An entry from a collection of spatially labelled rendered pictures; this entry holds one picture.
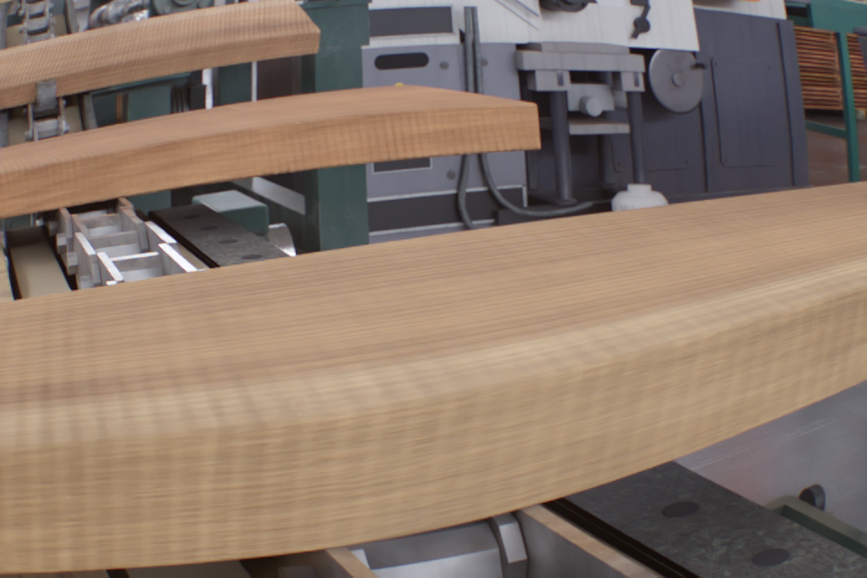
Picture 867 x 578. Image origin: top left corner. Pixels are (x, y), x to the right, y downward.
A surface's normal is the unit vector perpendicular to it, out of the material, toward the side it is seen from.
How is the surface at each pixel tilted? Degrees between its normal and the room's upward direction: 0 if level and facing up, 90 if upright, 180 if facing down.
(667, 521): 0
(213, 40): 22
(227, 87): 90
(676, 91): 90
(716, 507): 0
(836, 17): 90
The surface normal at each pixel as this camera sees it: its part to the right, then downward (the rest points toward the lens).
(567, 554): -0.93, 0.11
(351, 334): -0.04, -0.98
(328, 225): 0.36, 0.16
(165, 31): 0.09, -0.85
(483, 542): 0.17, -0.70
